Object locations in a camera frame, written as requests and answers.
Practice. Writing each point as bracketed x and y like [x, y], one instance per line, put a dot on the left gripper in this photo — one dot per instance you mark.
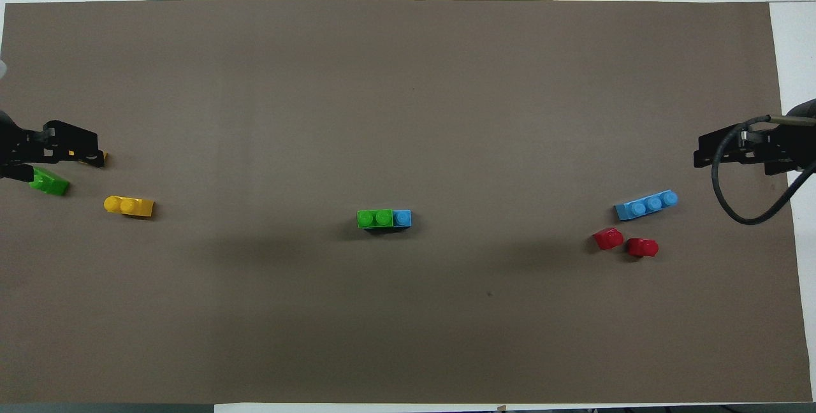
[16, 145]

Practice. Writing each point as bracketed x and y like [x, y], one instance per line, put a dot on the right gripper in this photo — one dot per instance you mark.
[787, 148]

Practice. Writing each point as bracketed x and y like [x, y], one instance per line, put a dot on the green toy brick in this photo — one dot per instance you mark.
[375, 218]
[50, 182]

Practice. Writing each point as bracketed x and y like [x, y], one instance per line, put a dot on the yellow toy brick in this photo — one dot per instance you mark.
[129, 206]
[104, 157]

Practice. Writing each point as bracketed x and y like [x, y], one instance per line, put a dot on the long blue toy brick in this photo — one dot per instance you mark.
[645, 205]

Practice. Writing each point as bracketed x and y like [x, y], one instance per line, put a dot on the red toy brick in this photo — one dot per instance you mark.
[642, 247]
[607, 239]

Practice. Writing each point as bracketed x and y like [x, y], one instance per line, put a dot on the short blue toy brick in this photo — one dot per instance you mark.
[402, 218]

